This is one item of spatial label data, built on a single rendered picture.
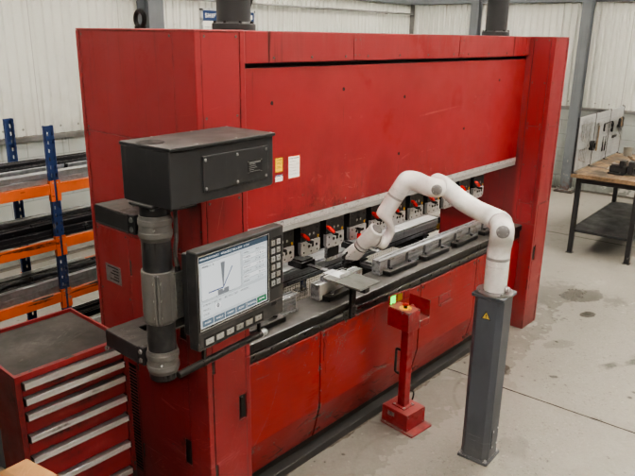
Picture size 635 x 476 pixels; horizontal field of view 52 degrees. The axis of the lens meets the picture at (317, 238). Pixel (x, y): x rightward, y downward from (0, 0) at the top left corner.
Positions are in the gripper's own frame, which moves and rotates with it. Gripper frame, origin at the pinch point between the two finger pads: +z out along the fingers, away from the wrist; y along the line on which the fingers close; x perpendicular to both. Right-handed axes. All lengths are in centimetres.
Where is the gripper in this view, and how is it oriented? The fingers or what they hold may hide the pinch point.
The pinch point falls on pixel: (345, 263)
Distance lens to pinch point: 367.5
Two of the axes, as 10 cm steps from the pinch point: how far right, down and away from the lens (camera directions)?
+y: -8.1, -0.8, -5.8
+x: 3.0, 8.0, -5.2
